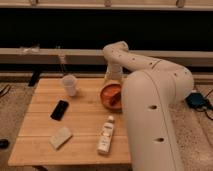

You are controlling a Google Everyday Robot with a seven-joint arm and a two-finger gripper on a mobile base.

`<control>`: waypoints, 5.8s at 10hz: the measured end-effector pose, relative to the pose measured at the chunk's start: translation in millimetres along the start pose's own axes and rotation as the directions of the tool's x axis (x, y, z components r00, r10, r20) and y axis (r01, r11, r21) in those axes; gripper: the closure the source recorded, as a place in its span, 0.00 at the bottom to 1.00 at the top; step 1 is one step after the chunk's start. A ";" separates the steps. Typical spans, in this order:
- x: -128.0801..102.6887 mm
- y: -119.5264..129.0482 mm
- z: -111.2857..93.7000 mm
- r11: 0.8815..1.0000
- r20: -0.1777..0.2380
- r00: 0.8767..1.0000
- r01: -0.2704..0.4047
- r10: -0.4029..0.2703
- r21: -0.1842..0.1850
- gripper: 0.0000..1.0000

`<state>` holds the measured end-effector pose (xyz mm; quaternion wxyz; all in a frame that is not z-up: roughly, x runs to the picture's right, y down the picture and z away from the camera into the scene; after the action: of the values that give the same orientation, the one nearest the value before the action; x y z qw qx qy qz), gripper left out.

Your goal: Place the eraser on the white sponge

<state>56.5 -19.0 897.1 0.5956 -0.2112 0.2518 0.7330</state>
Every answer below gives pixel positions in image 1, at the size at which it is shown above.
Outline black object on floor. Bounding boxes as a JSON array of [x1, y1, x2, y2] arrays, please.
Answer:
[[0, 139, 10, 149]]

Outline black eraser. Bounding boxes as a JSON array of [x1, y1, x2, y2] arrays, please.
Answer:
[[50, 100, 69, 121]]

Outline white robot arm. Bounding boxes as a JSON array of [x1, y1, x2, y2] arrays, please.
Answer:
[[103, 41, 194, 171]]

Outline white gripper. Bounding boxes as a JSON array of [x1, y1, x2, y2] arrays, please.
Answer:
[[104, 63, 123, 85]]

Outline translucent plastic cup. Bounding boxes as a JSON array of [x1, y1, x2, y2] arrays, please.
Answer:
[[61, 74, 77, 97]]

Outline white lotion bottle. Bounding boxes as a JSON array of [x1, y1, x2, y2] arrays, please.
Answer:
[[97, 116, 115, 155]]

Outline orange bowl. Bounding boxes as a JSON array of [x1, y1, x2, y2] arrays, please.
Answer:
[[100, 84, 122, 111]]

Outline wooden table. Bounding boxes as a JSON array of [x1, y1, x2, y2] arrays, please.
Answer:
[[8, 78, 130, 166]]

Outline black cable left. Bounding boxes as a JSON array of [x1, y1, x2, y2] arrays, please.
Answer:
[[0, 83, 12, 98]]

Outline white sponge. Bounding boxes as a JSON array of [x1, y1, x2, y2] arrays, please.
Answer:
[[50, 127, 73, 149]]

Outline blue power box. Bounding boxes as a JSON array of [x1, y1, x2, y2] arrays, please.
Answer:
[[186, 92, 212, 109]]

